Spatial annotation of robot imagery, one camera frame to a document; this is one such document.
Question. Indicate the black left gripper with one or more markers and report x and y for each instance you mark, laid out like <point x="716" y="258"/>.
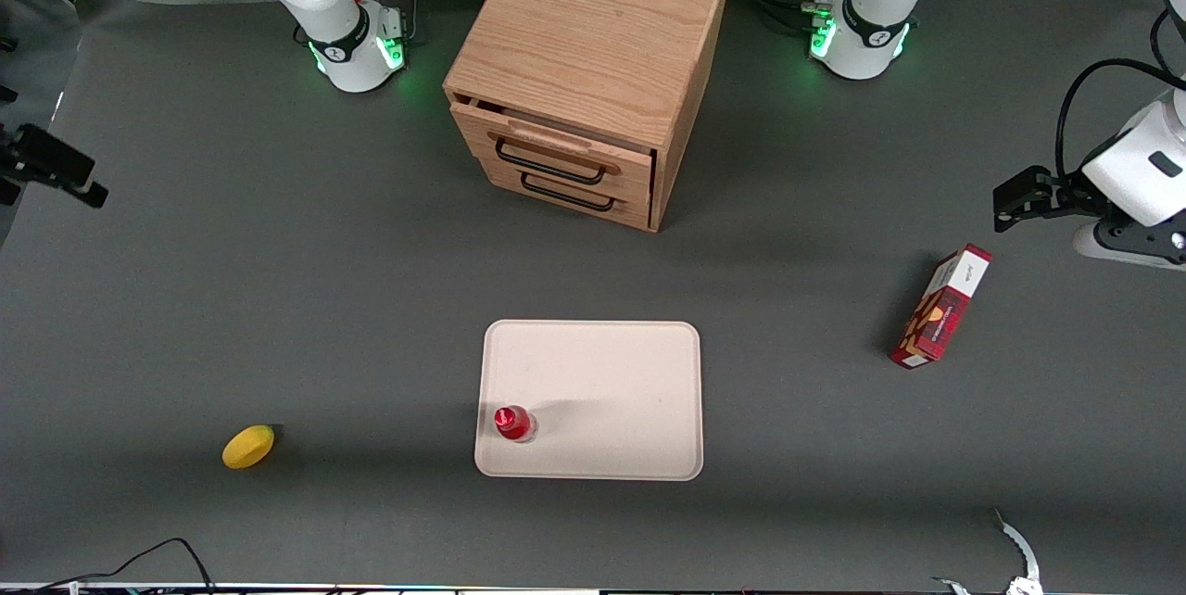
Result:
<point x="1062" y="191"/>

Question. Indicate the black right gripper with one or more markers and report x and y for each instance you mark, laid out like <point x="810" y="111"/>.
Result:
<point x="37" y="157"/>

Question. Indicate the red coke bottle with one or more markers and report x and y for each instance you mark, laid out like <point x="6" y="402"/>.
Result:
<point x="512" y="423"/>

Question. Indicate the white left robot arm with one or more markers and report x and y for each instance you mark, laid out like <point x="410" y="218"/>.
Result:
<point x="1135" y="173"/>

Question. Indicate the beige rectangular tray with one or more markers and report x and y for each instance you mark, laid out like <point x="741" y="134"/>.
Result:
<point x="611" y="391"/>

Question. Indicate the red cookie box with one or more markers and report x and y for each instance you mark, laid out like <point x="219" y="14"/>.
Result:
<point x="940" y="308"/>

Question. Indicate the yellow lemon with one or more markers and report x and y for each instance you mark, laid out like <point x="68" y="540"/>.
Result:
<point x="248" y="447"/>

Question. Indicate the white curved plastic strip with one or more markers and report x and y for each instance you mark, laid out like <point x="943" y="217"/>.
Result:
<point x="1022" y="547"/>

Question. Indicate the wooden drawer cabinet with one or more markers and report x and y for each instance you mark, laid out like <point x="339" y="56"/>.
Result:
<point x="593" y="20"/>

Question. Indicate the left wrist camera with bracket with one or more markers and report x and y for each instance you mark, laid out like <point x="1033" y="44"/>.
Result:
<point x="1126" y="247"/>

